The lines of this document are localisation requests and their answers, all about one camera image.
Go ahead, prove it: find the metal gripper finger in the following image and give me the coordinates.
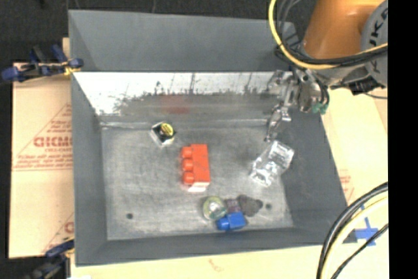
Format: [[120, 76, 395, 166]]
[[266, 71, 292, 97], [263, 103, 292, 143]]

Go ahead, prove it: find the clear plastic container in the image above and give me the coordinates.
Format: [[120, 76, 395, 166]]
[[249, 139, 295, 188]]

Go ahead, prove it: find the dark brown lumpy thing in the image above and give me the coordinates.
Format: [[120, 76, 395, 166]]
[[236, 194, 264, 218]]

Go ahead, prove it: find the orange toy building block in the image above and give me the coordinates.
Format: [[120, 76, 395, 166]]
[[178, 143, 211, 194]]

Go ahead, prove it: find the clear green ball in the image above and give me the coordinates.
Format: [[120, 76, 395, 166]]
[[202, 195, 228, 221]]

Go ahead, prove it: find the blue toy block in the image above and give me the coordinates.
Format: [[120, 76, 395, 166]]
[[215, 211, 248, 233]]

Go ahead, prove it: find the black and yellow small box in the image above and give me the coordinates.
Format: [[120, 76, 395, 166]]
[[150, 121, 178, 146]]

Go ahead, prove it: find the grey metal bin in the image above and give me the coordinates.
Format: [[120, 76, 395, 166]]
[[67, 9, 349, 266]]

